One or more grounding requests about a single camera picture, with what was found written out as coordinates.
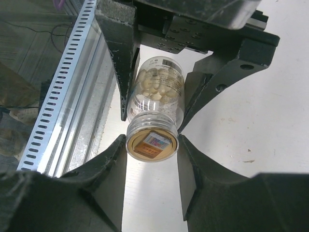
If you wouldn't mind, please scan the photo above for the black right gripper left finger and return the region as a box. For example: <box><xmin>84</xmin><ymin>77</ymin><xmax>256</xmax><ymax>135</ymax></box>
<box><xmin>0</xmin><ymin>134</ymin><xmax>127</xmax><ymax>232</ymax></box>

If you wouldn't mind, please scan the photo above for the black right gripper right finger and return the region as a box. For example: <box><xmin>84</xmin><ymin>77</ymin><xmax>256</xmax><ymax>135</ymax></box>
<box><xmin>177</xmin><ymin>135</ymin><xmax>309</xmax><ymax>232</ymax></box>

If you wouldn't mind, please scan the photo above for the clear glass pill vial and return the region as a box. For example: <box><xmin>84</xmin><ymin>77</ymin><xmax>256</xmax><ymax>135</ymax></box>
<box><xmin>127</xmin><ymin>56</ymin><xmax>184</xmax><ymax>129</ymax></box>

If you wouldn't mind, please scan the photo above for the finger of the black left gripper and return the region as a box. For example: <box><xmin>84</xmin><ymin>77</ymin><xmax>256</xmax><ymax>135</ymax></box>
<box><xmin>95</xmin><ymin>0</ymin><xmax>139</xmax><ymax>121</ymax></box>

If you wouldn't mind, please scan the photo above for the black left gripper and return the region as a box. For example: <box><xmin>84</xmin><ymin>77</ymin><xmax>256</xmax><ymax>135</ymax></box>
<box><xmin>133</xmin><ymin>0</ymin><xmax>277</xmax><ymax>132</ymax></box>

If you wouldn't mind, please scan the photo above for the grey slotted cable duct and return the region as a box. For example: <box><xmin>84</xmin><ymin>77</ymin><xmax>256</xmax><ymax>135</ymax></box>
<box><xmin>17</xmin><ymin>0</ymin><xmax>97</xmax><ymax>173</ymax></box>

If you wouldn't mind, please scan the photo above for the aluminium mounting rail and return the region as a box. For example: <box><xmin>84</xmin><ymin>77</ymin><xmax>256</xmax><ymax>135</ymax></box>
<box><xmin>49</xmin><ymin>23</ymin><xmax>116</xmax><ymax>177</ymax></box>

